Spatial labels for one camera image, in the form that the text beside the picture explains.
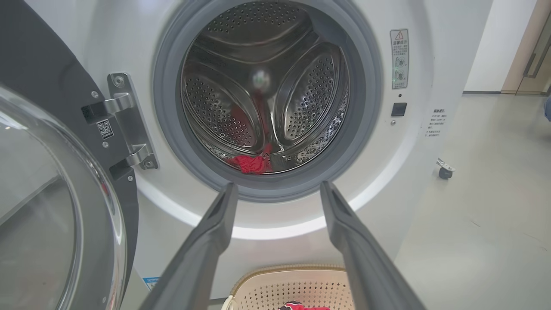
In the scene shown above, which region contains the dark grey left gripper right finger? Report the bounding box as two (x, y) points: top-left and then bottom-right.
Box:
(320, 181), (427, 310)

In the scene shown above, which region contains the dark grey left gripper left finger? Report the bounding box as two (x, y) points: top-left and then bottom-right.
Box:
(138, 182), (239, 310)

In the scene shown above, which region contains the red white patterned garment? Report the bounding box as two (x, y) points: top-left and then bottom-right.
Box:
(279, 301), (331, 310)

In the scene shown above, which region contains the plain red garment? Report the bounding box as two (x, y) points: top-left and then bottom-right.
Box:
(227, 144), (274, 175)

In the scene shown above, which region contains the black round glass washer door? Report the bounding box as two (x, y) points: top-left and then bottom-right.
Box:
(0, 0), (139, 310)

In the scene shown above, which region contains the cream perforated basket brown rim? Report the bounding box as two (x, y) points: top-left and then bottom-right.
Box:
(224, 264), (359, 310)

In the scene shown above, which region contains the white front-load washing machine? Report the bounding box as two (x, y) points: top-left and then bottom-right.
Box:
(24, 0), (494, 310)

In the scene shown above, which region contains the silver door hinge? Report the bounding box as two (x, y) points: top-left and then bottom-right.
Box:
(81, 72), (159, 180)

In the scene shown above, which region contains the metal leg with caster wheel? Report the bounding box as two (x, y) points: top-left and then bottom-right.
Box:
(436, 158), (456, 180)

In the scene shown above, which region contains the QR code sticker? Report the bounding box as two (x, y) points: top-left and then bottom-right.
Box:
(97, 120), (115, 140)

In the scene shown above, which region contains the warning sticker with symbols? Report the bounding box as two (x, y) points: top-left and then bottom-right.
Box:
(390, 29), (410, 90)

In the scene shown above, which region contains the wooden door with metal handle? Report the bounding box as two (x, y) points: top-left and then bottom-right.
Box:
(501, 0), (551, 96)

